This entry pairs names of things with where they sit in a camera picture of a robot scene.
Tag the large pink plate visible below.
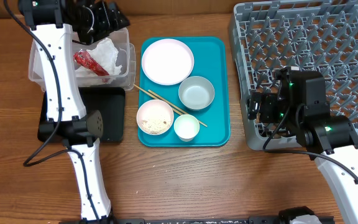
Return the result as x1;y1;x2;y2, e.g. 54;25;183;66
141;39;195;86

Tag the clear plastic bin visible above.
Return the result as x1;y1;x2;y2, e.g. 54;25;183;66
29;28;136;91

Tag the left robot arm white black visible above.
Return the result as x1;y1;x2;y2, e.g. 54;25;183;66
17;1;129;223

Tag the black tray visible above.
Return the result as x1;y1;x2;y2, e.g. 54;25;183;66
50;87;126;145

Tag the white cup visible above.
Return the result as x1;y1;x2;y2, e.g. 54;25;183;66
173;114;200;142

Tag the red snack wrapper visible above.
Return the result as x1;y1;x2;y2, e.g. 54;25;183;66
73;50;114;85

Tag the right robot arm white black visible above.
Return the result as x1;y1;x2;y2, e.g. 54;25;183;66
247;67;358;223

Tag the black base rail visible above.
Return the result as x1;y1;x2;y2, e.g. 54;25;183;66
59;205;335;224

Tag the wooden chopstick upper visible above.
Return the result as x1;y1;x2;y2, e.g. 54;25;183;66
148;90;208;128

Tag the grey dishwasher rack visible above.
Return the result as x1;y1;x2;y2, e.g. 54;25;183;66
227;0;358;151

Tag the teal plastic tray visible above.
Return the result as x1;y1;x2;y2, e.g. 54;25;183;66
138;36;231;147

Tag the white tissue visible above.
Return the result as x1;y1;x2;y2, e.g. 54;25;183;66
73;38;122;77

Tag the grey-green bowl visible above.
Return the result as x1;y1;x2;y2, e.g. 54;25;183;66
178;76;215;111

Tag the wooden chopstick lower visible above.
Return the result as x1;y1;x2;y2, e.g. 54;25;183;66
134;84;184;115

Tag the wooden chopstick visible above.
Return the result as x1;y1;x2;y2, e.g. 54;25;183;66
148;90;208;128
134;84;184;115

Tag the pink bowl with rice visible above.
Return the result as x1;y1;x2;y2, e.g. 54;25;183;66
136;100;174;136

